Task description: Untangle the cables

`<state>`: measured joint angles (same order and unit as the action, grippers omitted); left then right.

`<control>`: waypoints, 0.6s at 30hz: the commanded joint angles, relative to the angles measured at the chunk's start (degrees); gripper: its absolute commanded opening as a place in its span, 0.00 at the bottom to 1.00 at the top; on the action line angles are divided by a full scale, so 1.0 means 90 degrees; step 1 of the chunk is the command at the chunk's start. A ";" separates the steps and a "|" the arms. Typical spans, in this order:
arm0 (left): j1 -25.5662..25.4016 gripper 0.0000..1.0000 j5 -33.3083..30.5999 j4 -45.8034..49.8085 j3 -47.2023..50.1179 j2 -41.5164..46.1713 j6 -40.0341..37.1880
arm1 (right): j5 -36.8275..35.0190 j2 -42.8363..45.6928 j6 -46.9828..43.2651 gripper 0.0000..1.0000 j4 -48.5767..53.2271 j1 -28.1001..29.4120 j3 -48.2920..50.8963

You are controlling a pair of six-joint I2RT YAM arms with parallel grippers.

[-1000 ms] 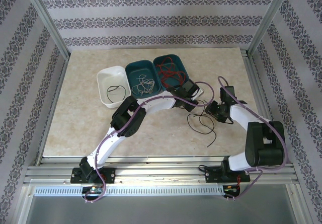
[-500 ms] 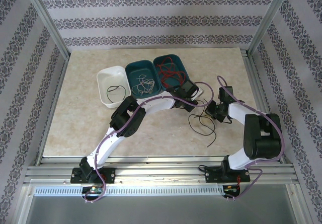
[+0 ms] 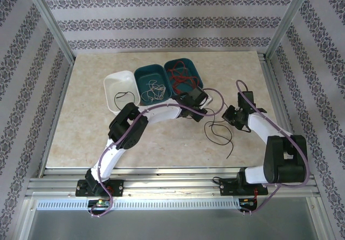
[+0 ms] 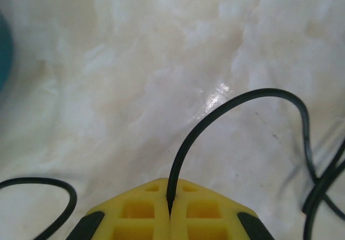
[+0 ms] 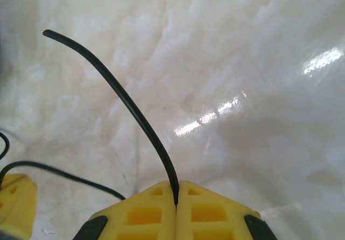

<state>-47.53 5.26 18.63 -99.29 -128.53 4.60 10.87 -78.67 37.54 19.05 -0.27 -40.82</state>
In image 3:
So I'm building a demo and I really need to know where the thin white cable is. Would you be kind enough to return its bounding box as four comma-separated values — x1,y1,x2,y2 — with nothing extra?
141,79,167,102

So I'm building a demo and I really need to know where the aluminium side rail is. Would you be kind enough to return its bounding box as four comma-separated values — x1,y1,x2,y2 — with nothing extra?
37,59,76,177
257,52,308,177

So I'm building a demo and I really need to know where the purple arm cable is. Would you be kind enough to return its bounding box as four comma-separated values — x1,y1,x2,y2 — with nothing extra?
90,87,225,218
236,79,311,216

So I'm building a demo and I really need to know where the slotted grey cable duct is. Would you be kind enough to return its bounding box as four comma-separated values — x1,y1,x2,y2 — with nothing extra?
36,198,240,211

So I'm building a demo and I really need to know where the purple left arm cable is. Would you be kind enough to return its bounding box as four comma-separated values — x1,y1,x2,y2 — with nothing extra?
90,87,225,218

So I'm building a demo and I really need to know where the aluminium frame post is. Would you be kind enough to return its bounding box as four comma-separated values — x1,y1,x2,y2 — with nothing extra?
25,0,75,64
265,0,318,60

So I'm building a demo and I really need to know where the black cable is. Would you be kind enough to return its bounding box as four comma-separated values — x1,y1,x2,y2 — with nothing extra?
209,122,235,160
114,91,136,108
204,107,229,146

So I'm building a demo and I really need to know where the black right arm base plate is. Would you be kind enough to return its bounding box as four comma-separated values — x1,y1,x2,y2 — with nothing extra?
219,177,268,197

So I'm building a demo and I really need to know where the grey metal panel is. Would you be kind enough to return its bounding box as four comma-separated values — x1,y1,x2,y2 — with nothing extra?
16,196,337,240

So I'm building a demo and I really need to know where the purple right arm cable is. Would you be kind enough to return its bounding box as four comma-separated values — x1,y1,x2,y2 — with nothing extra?
236,79,311,216

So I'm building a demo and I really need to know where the teal plastic bin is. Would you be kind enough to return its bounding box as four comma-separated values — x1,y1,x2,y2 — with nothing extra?
163,58,204,101
134,63,174,107

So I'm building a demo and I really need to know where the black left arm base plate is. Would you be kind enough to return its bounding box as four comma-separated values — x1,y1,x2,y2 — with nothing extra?
75,179,125,197

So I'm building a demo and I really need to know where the white plastic bin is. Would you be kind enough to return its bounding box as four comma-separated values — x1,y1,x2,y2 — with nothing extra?
103,71,141,116

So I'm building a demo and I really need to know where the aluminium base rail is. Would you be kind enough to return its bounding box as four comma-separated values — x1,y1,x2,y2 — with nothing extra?
25,166,321,200

